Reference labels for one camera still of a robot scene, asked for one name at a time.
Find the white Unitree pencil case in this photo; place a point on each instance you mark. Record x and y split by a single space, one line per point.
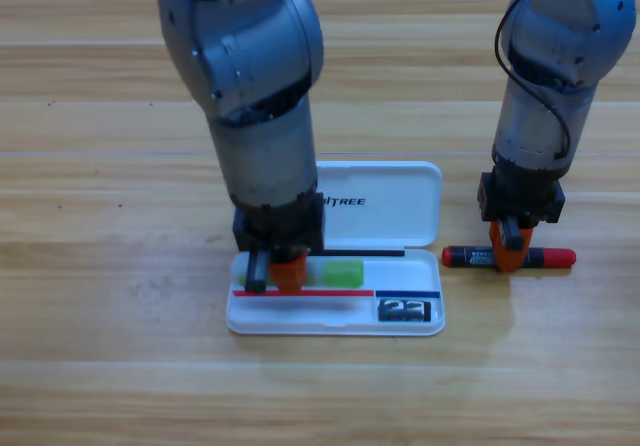
400 216

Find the green glue stick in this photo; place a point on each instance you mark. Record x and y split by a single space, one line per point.
342 273

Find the red and black marker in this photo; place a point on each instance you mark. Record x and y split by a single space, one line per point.
555 257

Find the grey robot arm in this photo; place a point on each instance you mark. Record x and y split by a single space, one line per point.
250 66
550 41

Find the black eraser with white print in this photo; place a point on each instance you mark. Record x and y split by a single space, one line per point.
404 311

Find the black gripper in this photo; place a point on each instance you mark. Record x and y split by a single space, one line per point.
520 196
285 226

